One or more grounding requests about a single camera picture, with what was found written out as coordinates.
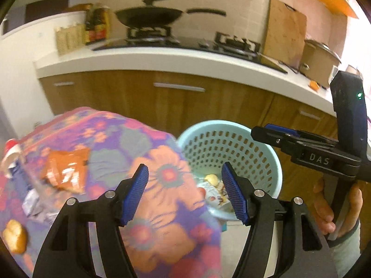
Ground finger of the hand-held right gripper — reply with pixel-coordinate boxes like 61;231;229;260
264;123;338;144
251;126;302;155

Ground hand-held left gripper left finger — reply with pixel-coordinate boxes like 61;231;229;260
33;164;150;278

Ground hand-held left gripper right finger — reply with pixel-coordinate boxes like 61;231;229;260
222;162;338;278

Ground white printed snack wrapper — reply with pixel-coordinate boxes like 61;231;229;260
198;180;234;210

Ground light blue perforated plastic basket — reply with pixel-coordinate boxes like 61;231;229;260
176;120;283;222

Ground bread roll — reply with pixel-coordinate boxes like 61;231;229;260
2;219;29;253

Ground clear plastic bottle red cap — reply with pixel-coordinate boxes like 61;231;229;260
0;138;38;197

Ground person's right forearm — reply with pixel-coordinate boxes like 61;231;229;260
327;223;361;278

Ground person's right hand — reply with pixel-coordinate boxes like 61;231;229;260
314;177;364;238

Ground floral printed cloth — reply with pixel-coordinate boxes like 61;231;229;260
0;107;221;278

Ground beige rice cooker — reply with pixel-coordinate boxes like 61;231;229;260
299;39;343;86

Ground orange foil snack packet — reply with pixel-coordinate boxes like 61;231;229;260
40;147;91;193

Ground wooden kitchen cabinet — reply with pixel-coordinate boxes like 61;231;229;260
38;69;340;163

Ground wooden cutting board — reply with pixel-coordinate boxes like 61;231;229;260
262;0;308;68

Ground black burner grate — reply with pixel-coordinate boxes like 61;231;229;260
214;32;262;54
126;26;173;40

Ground silver crumpled wrapper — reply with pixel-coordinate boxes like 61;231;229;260
22;190;57;222

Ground black glass gas cooktop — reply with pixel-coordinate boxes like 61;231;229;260
92;36;288;75

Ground wicker basket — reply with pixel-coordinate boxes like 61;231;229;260
55;25;88;56

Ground black wok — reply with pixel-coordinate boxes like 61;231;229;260
114;0;227;30

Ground dark soy sauce bottle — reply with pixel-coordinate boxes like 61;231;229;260
86;6;96;43

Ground red label sauce bottle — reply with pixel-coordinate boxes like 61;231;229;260
94;4;106;40

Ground yellow oil bottle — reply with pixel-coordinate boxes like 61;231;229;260
103;5;112;39

